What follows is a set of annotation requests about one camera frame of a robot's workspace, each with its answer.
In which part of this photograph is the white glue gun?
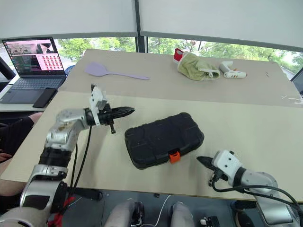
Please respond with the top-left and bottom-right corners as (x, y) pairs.
(219, 61), (248, 79)

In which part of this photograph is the blue round object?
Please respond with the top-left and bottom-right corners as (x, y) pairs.
(64, 65), (76, 77)

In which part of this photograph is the small black white device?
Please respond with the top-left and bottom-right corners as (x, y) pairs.
(200, 215), (221, 227)

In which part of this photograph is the purple plastic spatula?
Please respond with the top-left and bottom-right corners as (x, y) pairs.
(84, 61), (151, 80)

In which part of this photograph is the grey rounded robot leg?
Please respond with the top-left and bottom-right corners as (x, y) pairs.
(169, 201), (195, 227)
(104, 199), (145, 227)

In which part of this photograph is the black plastic tool case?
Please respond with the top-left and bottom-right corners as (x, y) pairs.
(124, 112), (205, 170)

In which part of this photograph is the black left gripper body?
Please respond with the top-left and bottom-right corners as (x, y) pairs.
(96, 105), (117, 135)

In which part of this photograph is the black table bracket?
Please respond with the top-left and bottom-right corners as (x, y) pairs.
(68, 187), (104, 201)

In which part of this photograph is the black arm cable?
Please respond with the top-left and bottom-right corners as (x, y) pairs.
(68, 124), (93, 191)
(212, 178), (302, 211)

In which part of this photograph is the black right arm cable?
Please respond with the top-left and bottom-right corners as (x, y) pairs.
(212, 178), (302, 211)

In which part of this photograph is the dark window frame post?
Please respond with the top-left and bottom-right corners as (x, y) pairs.
(133, 0), (149, 53)

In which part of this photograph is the grey open laptop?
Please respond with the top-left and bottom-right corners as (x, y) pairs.
(0, 36), (68, 105)

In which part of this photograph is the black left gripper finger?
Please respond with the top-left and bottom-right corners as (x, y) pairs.
(112, 111), (134, 119)
(111, 106), (136, 114)

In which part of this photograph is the red cord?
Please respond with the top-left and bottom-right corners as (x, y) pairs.
(46, 195), (74, 227)

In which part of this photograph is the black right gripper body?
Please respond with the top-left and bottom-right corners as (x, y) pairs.
(208, 165), (229, 187)

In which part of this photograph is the white roller blind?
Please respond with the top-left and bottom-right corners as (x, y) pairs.
(137, 0), (303, 52)
(0, 0), (139, 40)

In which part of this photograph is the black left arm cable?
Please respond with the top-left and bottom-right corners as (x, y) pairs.
(68, 124), (93, 191)

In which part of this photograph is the green towel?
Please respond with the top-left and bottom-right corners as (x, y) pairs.
(177, 52), (221, 82)

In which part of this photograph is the seated person in dark clothes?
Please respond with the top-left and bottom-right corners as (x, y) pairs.
(0, 112), (44, 197)

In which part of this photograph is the white cable under table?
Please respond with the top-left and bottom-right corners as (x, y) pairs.
(155, 194), (171, 227)

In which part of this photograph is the dark monitor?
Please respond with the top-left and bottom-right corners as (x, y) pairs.
(291, 69), (303, 96)

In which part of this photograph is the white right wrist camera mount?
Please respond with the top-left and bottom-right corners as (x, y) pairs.
(211, 149), (243, 188)

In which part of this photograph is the black smartphone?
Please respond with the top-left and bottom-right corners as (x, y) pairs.
(32, 87), (58, 109)

